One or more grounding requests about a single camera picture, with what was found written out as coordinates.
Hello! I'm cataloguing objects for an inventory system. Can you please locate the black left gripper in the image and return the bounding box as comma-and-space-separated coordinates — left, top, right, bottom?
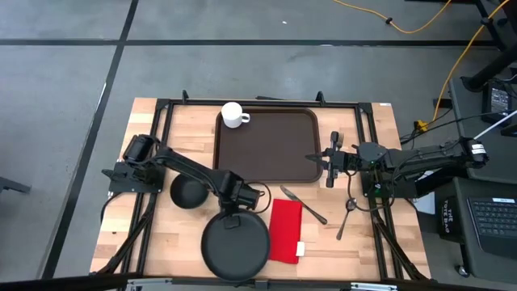
217, 170, 262, 230

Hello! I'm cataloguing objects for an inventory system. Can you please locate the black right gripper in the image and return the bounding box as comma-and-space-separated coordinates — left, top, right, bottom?
305, 131, 360, 189

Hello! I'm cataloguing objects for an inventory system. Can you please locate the black round plate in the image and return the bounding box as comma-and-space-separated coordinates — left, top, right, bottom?
200, 209, 271, 283

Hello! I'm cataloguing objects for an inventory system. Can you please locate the dark metal knife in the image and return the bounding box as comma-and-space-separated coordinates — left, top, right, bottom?
279, 185, 329, 226

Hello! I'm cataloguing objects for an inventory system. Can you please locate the black bowl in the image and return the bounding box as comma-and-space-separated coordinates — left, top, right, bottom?
170, 173, 211, 210

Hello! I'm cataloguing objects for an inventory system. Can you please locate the red cloth napkin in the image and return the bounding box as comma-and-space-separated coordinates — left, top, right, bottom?
267, 198, 305, 265

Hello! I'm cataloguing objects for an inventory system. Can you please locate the dark metal spoon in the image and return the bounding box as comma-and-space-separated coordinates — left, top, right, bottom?
335, 197, 359, 241

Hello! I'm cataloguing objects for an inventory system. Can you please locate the white ceramic mug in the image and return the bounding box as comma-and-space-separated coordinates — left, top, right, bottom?
221, 101, 251, 129

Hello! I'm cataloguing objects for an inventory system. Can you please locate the brown plastic tray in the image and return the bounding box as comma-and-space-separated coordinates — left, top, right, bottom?
212, 107, 325, 185

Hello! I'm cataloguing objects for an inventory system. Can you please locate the black crossbeam with silver brackets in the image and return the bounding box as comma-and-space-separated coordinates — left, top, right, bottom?
0, 273, 517, 291

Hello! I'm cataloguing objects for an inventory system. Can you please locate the white paper sheet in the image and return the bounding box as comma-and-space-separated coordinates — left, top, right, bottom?
414, 197, 436, 215

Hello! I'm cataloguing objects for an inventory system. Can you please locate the black tote bag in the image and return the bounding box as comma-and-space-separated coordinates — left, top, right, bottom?
438, 196, 464, 243

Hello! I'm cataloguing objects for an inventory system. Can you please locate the grey cart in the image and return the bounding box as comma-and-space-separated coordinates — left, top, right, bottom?
452, 177, 517, 289

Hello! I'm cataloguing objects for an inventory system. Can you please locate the grey desk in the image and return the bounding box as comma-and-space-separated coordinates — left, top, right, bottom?
448, 76, 517, 185

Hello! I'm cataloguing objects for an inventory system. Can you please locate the laptop with grey keyboard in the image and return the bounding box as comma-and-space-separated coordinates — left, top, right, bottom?
466, 196, 517, 259

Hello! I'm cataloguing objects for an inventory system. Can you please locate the black electronic device box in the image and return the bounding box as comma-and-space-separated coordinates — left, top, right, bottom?
482, 82, 514, 124

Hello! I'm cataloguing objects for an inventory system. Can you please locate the grey chair leg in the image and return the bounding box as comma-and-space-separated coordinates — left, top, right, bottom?
0, 176, 32, 195

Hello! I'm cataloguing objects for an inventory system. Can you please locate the black aluminium table frame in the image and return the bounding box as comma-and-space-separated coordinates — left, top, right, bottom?
90, 89, 431, 282

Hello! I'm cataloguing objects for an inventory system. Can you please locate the yellow extension cable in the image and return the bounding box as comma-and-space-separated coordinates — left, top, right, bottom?
418, 0, 512, 133
333, 0, 452, 35

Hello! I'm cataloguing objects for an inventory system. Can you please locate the black cable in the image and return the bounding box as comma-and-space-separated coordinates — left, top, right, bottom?
399, 111, 485, 146

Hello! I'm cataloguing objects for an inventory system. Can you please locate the taut white cord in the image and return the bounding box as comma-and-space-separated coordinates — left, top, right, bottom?
473, 116, 517, 141

